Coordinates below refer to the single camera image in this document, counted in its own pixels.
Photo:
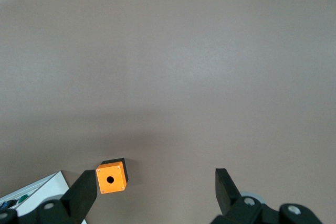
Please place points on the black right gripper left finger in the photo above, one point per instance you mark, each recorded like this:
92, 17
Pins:
81, 195

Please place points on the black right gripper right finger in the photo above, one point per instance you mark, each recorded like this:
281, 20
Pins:
225, 195

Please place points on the white drawer cabinet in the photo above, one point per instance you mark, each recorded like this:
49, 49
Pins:
50, 192

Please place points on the orange button box with hole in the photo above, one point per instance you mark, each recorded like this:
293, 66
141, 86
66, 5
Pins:
111, 179

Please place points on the black clip with blue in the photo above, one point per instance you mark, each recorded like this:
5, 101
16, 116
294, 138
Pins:
23, 198

